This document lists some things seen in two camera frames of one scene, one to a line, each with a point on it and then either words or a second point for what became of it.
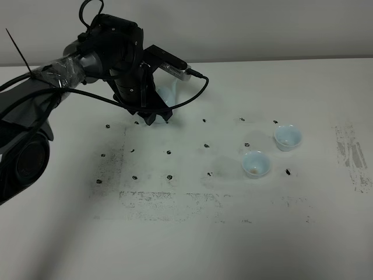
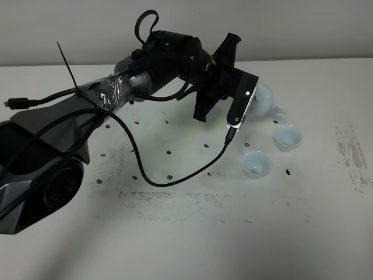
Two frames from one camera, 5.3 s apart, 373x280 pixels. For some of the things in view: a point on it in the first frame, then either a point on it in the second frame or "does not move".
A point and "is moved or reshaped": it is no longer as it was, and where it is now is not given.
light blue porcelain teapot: x=169 y=92 is moved or reshaped
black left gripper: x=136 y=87 to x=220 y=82
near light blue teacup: x=256 y=164 does not move
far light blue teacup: x=287 y=137 does not move
